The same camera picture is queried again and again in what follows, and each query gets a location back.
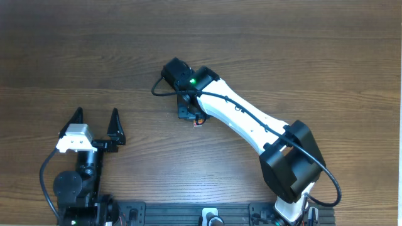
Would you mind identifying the mounting rail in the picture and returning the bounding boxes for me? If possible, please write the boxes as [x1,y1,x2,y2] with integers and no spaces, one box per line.
[103,201,335,226]

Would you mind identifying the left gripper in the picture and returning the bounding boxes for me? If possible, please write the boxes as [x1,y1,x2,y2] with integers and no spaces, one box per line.
[58,107,127,154]

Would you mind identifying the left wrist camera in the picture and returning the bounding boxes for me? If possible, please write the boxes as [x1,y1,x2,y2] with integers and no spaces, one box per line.
[55,123,95,154]

